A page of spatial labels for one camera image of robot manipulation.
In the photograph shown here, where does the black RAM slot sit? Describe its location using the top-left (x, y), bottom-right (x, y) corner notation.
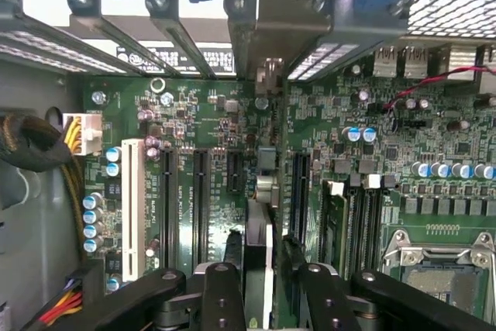
top-left (363, 185), bottom-right (385, 270)
top-left (346, 185), bottom-right (367, 281)

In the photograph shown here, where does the long black expansion slot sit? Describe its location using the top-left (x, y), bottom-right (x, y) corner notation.
top-left (192, 148), bottom-right (213, 270)
top-left (160, 146), bottom-right (180, 270)

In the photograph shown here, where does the CPU socket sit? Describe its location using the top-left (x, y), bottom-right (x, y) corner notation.
top-left (381, 228), bottom-right (496, 331)

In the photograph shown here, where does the white expansion slot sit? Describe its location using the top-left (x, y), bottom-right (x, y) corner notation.
top-left (121, 138), bottom-right (147, 283)

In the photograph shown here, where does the short black expansion slot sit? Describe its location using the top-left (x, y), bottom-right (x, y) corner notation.
top-left (226, 150), bottom-right (246, 194)

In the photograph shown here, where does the green motherboard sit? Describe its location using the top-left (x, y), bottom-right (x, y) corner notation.
top-left (81, 51), bottom-right (496, 331)

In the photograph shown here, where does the black open PC case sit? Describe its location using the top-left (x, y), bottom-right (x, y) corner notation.
top-left (0, 0), bottom-right (496, 331)

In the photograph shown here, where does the white power connector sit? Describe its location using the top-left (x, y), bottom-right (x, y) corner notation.
top-left (61, 112), bottom-right (104, 157)

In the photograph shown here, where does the metal expansion slot cover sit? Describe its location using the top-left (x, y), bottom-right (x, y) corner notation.
top-left (286, 42), bottom-right (375, 82)
top-left (150, 16), bottom-right (218, 78)
top-left (0, 16), bottom-right (135, 76)
top-left (69, 12), bottom-right (175, 76)

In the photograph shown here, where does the silver USB port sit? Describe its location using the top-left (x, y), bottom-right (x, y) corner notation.
top-left (402, 46), bottom-right (429, 78)
top-left (371, 46), bottom-right (398, 78)

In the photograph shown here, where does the red yellow wire bundle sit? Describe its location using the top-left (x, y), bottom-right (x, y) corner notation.
top-left (36, 290), bottom-right (84, 326)

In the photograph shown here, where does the thin red black wire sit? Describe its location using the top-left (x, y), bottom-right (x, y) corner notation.
top-left (381, 65), bottom-right (491, 111)

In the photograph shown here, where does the black sleeved wire bundle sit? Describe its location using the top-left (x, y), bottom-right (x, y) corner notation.
top-left (0, 112), bottom-right (74, 173)

